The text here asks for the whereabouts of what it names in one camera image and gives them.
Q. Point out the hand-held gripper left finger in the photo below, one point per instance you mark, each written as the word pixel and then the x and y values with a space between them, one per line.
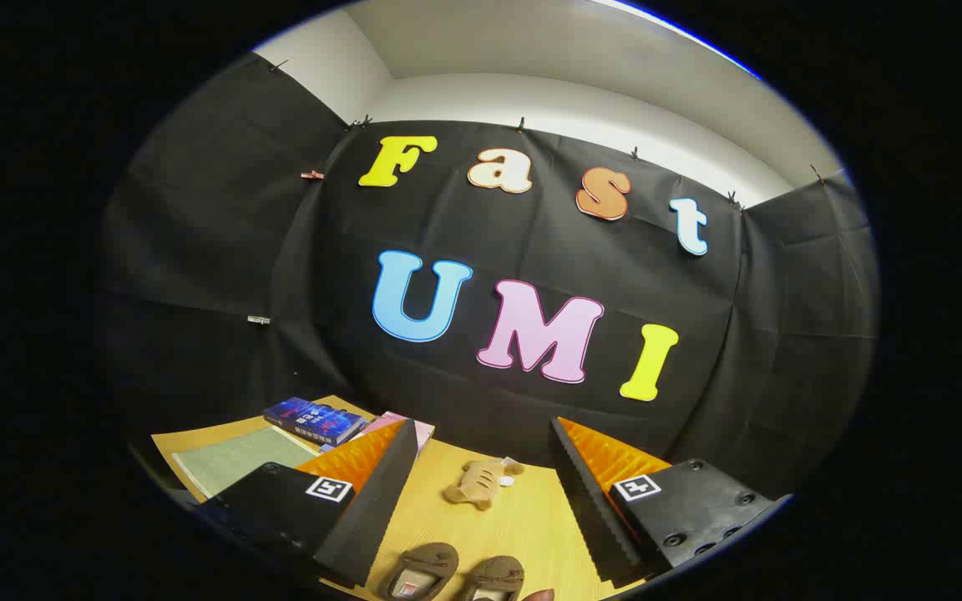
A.
pixel 372 509

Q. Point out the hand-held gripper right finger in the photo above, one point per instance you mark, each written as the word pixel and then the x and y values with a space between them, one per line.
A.
pixel 589 509

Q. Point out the brown suede shoe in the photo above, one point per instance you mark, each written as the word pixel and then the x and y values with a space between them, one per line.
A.
pixel 431 561
pixel 498 574

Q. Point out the cream fabric storage box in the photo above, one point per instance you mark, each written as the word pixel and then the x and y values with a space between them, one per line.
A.
pixel 235 459

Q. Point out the pink book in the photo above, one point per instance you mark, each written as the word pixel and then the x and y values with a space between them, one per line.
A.
pixel 385 420

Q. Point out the dark blue book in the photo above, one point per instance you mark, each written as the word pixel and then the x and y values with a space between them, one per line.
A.
pixel 314 420

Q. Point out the tan bread plush toy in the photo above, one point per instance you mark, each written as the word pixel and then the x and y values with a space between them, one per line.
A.
pixel 477 484

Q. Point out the black backdrop cloth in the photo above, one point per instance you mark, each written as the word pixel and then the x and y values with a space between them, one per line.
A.
pixel 464 217

